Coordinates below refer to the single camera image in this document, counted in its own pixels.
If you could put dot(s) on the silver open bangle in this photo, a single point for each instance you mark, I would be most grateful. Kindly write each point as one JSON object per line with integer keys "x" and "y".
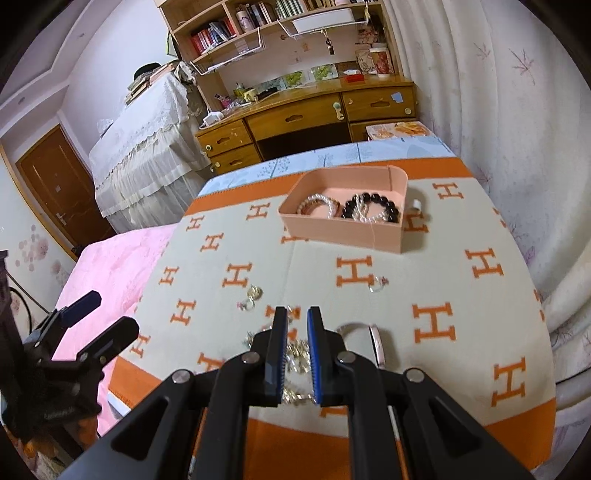
{"x": 376, "y": 342}

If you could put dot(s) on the row of red books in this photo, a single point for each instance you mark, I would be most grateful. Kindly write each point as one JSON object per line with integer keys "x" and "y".
{"x": 212, "y": 37}

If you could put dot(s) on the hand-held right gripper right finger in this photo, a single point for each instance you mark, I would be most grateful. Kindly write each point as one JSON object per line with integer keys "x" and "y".
{"x": 316, "y": 355}

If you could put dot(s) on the green plant picture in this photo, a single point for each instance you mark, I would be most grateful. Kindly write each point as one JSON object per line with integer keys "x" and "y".
{"x": 323, "y": 71}
{"x": 294, "y": 78}

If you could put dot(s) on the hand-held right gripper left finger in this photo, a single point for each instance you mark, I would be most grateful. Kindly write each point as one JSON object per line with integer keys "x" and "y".
{"x": 281, "y": 355}

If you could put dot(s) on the wooden drawer with blue sticker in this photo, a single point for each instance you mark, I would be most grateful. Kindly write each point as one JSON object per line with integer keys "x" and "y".
{"x": 376, "y": 104}

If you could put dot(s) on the wooden desk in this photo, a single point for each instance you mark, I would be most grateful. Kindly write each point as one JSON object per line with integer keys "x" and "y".
{"x": 318, "y": 94}

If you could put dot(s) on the red and white canister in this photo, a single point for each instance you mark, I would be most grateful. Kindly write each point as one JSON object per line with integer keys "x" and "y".
{"x": 382, "y": 62}

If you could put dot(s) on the pink bedsheet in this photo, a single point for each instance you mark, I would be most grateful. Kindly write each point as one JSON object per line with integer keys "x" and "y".
{"x": 124, "y": 263}

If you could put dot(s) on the wide wooden desk drawer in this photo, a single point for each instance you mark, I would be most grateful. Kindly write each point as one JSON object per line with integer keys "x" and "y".
{"x": 295, "y": 119}

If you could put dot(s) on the hanging keys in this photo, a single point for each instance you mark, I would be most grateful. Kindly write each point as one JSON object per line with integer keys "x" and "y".
{"x": 329, "y": 45}

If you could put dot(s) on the white floral curtain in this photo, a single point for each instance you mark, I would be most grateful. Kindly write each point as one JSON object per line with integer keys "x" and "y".
{"x": 498, "y": 115}

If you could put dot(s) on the white lace furniture cover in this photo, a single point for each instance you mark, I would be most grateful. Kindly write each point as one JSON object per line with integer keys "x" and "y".
{"x": 143, "y": 152}

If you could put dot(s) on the pink cardboard box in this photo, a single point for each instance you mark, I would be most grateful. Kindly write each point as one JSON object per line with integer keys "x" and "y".
{"x": 341, "y": 234}

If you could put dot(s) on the row of dark books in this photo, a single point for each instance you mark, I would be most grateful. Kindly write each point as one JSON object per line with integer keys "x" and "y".
{"x": 256, "y": 14}

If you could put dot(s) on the small wooden desk drawer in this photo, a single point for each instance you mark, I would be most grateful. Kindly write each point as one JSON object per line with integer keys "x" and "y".
{"x": 235, "y": 160}
{"x": 226, "y": 138}

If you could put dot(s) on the light blue printed sheet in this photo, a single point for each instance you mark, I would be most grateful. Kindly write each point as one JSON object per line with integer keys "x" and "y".
{"x": 295, "y": 162}

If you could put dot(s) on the small red box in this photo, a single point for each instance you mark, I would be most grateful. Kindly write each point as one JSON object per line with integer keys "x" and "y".
{"x": 355, "y": 79}

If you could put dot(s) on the brown wooden door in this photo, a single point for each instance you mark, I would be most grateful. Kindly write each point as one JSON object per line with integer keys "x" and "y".
{"x": 60, "y": 184}

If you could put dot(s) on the orange printed magazine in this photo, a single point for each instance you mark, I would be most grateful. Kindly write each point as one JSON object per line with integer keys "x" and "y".
{"x": 399, "y": 130}

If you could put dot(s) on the wooden bookshelf hutch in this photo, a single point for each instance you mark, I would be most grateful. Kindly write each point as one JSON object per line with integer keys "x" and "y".
{"x": 277, "y": 55}

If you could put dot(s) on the black hat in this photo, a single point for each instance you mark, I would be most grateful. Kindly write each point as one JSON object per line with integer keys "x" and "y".
{"x": 147, "y": 70}

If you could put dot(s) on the row of green books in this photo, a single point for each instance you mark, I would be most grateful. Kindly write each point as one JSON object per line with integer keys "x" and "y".
{"x": 291, "y": 7}

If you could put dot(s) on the white power adapter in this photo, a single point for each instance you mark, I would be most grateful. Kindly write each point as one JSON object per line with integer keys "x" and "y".
{"x": 213, "y": 118}

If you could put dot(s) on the orange and beige patterned blanket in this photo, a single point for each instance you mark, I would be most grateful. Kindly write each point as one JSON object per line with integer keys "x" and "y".
{"x": 443, "y": 272}

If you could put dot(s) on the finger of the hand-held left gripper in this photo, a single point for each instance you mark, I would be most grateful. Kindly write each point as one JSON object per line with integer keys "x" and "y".
{"x": 83, "y": 303}
{"x": 113, "y": 336}

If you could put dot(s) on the stack of books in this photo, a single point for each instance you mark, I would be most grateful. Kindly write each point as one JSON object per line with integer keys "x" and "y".
{"x": 145, "y": 85}

